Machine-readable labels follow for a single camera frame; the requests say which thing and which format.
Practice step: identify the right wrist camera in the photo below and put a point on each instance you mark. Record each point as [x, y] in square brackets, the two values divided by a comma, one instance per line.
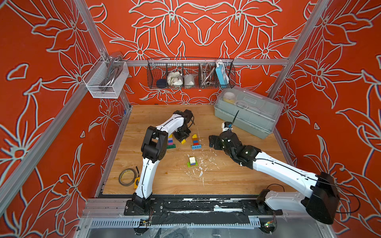
[227, 127]

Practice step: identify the black wire basket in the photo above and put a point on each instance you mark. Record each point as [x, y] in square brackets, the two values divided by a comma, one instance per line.
[197, 73]

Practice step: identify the light blue long lego brick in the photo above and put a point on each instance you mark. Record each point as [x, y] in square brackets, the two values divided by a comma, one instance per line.
[194, 147]

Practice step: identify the lime green lego brick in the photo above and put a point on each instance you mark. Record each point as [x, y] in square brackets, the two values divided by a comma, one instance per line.
[189, 165]

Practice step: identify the white lego brick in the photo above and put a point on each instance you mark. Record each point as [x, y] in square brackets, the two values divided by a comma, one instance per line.
[192, 159]

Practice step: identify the light blue box in basket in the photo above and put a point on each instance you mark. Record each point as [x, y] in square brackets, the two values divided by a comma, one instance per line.
[221, 72]

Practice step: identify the white cloth in basket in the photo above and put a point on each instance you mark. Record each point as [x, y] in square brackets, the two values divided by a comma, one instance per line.
[175, 79]

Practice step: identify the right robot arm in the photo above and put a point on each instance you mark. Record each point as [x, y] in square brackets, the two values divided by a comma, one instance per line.
[317, 195]

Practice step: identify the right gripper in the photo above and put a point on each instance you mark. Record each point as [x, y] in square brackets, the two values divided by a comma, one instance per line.
[218, 140]

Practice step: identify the tape roll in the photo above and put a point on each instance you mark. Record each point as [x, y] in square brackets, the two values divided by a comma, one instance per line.
[127, 177]

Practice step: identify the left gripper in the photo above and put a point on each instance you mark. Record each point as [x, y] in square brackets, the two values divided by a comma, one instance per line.
[181, 138]

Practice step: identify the grey lidded storage box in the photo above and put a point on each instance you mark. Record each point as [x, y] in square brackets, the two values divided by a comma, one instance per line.
[249, 111]

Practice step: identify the yellow tape measure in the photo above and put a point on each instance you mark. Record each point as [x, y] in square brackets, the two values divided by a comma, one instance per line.
[136, 182]

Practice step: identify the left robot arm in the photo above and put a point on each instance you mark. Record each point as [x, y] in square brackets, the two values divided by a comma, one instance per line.
[154, 148]

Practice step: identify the clear plastic bin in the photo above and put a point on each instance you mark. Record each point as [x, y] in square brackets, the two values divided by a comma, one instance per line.
[108, 77]

